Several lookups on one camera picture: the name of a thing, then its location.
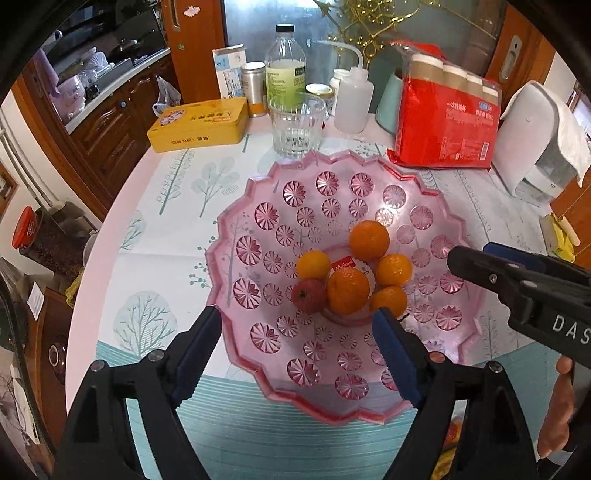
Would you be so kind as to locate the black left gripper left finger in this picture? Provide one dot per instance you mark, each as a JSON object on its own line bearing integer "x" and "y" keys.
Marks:
{"x": 98, "y": 441}

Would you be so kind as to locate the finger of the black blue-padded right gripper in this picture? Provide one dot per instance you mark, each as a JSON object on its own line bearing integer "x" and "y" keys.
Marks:
{"x": 510, "y": 272}

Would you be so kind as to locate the orange tangerine with stem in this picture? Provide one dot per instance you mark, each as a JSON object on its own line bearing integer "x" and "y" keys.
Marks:
{"x": 348, "y": 291}

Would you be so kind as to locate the red lychee fruit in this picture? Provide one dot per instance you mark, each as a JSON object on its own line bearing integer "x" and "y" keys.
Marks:
{"x": 309, "y": 296}

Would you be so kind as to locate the small orange tangerine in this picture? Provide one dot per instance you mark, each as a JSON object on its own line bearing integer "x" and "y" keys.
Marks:
{"x": 313, "y": 265}

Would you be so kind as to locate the person's right hand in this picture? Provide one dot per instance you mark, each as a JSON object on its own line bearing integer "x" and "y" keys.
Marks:
{"x": 554, "y": 432}

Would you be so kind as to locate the red lychee on plate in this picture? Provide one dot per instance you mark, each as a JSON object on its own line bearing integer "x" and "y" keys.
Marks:
{"x": 453, "y": 434}

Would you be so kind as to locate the yellow sponge pack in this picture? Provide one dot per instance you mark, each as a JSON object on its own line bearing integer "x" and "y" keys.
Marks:
{"x": 560, "y": 237}

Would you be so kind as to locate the overripe banana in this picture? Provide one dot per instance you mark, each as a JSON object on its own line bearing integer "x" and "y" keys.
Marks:
{"x": 444, "y": 463}

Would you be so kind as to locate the white appliance with cloth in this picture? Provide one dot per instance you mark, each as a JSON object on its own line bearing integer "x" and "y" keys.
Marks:
{"x": 540, "y": 147}

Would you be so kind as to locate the red paper cup package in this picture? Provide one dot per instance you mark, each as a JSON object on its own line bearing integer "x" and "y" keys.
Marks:
{"x": 448, "y": 117}

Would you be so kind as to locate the pink plastic fruit bowl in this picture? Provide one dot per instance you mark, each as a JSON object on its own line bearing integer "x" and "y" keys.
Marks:
{"x": 325, "y": 364}

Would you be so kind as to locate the red lidded container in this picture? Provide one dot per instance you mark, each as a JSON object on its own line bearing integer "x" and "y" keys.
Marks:
{"x": 26, "y": 229}

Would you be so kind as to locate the teal ceramic vase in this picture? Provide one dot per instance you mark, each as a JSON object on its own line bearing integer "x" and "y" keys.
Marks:
{"x": 387, "y": 113}

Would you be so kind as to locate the white squeeze bottle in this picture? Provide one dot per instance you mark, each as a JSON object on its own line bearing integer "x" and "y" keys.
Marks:
{"x": 353, "y": 103}

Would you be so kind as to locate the yellow tin box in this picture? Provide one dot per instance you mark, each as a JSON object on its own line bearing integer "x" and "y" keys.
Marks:
{"x": 201, "y": 124}

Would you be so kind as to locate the small jar yellow lid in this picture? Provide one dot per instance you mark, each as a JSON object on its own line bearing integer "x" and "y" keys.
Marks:
{"x": 325, "y": 92}

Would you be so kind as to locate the clear drinking glass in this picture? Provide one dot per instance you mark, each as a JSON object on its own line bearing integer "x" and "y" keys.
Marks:
{"x": 296, "y": 123}

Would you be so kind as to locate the glass bottle green label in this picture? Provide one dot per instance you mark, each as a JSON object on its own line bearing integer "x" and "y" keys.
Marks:
{"x": 285, "y": 68}

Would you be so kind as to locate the silver metal can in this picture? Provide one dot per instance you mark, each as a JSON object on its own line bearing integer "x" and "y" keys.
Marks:
{"x": 254, "y": 88}

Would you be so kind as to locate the white blue carton box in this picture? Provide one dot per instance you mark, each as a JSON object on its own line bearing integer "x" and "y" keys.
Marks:
{"x": 228, "y": 62}

